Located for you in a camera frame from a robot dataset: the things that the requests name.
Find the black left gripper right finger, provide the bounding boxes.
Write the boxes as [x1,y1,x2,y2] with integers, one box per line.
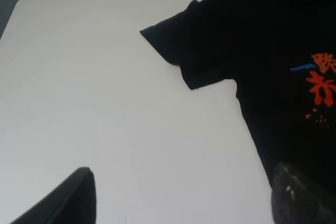
[271,163,335,224]

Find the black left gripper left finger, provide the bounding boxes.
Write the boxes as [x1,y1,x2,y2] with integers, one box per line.
[13,167,97,224]

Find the black printed t-shirt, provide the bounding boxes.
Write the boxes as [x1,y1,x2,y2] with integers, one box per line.
[141,0,335,195]

